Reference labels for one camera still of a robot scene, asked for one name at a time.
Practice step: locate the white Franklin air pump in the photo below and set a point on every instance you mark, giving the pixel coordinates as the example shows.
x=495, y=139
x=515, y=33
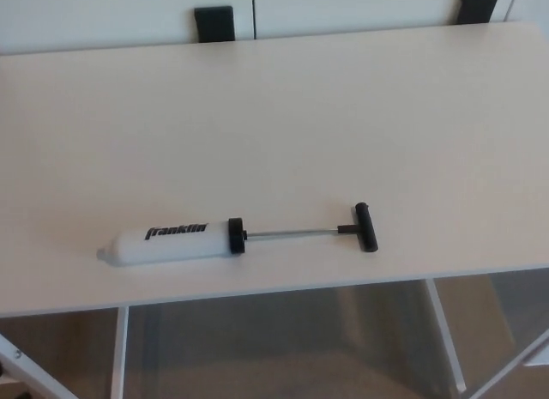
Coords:
x=171, y=244

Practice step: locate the white cabinet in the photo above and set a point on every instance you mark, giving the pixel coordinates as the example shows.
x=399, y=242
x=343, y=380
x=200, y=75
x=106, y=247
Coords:
x=128, y=13

